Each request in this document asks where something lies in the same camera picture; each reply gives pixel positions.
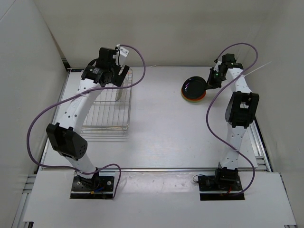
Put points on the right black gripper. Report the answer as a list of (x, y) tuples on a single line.
[(211, 84)]

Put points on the black plate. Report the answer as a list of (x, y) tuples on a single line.
[(194, 86)]

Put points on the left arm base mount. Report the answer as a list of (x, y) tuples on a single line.
[(100, 187)]

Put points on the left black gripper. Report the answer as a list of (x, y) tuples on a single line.
[(118, 79)]

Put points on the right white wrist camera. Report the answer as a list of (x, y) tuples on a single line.
[(219, 65)]

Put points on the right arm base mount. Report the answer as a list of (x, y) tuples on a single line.
[(209, 190)]

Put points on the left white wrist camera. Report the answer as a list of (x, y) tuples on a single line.
[(121, 55)]

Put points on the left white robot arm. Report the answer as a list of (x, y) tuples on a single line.
[(65, 135)]

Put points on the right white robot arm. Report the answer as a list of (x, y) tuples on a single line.
[(239, 114)]

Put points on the metal wire dish rack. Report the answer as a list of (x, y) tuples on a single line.
[(108, 116)]

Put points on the grey plate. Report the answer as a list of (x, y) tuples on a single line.
[(119, 95)]

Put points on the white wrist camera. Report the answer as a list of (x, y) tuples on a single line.
[(219, 65), (121, 55)]

